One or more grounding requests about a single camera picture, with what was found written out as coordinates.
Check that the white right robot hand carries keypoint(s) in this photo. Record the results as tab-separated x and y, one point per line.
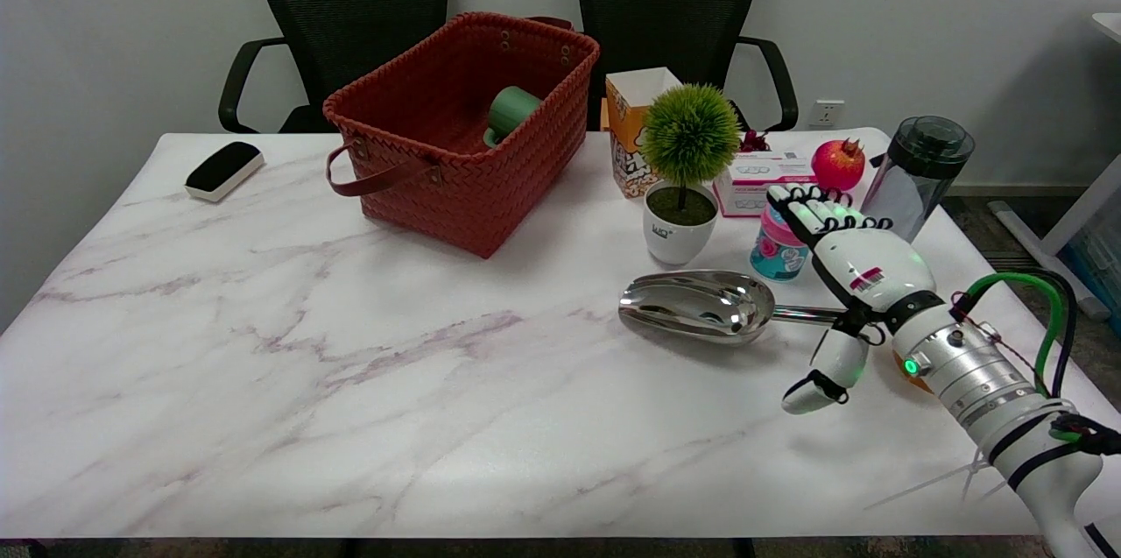
867	269

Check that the stainless steel scoop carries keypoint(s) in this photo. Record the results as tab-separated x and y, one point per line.
701	304

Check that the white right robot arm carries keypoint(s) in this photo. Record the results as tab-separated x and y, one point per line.
972	374

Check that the pink teal kids cup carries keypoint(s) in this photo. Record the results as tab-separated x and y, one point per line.
775	253

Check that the red pomegranate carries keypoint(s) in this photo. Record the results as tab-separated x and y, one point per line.
837	165

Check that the grey transparent water bottle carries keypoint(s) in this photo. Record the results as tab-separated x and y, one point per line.
920	164

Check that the orange tape roll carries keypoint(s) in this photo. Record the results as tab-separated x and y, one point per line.
917	384

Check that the white pink carton box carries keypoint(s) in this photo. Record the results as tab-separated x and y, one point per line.
757	177

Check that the dark red dried flower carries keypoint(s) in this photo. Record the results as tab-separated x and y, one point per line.
755	141

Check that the white side desk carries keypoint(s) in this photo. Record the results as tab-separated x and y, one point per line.
1064	229

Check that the green ball plant white pot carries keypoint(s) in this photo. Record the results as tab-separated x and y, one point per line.
690	133

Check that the blue storage bin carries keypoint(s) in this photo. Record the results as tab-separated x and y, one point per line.
1099	264

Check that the orange white popcorn box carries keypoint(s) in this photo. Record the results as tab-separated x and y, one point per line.
623	137

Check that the green mug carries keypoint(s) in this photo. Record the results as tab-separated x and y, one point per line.
512	109

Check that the red woven basket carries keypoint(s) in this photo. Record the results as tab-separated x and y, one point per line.
473	190

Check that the black white board eraser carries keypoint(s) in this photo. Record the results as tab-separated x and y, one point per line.
223	165

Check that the white wall socket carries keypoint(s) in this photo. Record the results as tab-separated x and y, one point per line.
826	113

